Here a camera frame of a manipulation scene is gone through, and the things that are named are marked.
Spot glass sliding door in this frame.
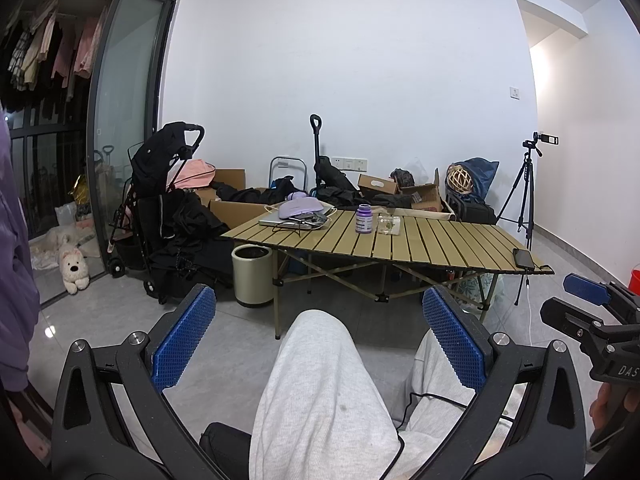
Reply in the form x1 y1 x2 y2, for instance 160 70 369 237
86 0 180 266

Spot cardboard box with handle slot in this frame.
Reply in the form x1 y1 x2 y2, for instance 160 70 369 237
357 174 399 198

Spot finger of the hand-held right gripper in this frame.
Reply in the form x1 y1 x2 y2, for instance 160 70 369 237
540 297 608 348
562 273 626 311

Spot white plush dog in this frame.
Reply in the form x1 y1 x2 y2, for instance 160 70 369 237
58 245 91 295

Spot person's right leg grey trousers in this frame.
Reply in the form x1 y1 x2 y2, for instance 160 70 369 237
390 331 521 448

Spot purple cap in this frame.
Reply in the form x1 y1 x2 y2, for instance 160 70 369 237
277 196 325 219

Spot folding slatted table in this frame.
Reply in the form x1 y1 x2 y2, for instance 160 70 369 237
220 208 556 341

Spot black camera tripod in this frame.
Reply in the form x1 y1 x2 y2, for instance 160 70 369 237
495 146 543 251

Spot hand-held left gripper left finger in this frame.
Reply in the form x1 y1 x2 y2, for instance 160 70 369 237
51 283 222 480

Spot person's leg grey trousers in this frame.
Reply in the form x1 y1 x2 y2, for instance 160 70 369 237
390 331 521 448
248 309 404 480

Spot pile of black clothes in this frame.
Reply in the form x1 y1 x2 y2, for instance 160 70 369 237
150 187 241 306

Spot black baby stroller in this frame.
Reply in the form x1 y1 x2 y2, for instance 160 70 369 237
107 121 207 297

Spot white charging cable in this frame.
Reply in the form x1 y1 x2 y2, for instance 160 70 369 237
514 268 533 307

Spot blue bag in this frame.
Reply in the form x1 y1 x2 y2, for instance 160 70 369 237
452 157 500 206

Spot black seat cushion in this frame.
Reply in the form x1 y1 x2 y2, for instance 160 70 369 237
199 422 252 480

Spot row of hanging clothes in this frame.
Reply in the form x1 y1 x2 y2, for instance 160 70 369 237
0 0 111 111

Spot person's right hand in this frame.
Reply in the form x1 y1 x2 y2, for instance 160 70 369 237
589 384 615 432

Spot woven rattan ball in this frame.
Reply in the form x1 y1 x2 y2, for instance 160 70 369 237
446 164 475 195

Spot small printed cardboard box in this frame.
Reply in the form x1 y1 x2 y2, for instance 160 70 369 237
400 169 444 213

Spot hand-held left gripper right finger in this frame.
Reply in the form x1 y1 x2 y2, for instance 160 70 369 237
414 286 587 480

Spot cream trash bin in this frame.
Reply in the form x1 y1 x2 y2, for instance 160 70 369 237
231 244 275 309

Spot purple jacket sleeve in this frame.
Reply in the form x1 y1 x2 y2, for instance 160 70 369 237
0 105 41 393

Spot person's left leg grey trousers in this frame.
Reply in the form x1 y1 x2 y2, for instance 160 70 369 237
248 309 404 480

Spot black cable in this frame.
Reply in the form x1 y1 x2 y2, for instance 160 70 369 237
372 391 476 480

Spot silver laptop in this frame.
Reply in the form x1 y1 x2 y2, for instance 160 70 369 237
258 204 335 231

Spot black video camera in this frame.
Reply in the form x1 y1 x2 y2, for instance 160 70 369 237
522 131 560 150

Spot large open cardboard box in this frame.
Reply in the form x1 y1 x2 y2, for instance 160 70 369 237
192 168 281 231

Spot pink cloth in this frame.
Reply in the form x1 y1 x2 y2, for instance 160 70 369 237
167 159 217 191

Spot black trolley handle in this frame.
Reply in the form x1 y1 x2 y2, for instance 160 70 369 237
309 114 323 192

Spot rolled beige paper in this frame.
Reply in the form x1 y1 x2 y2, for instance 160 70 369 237
397 209 458 222

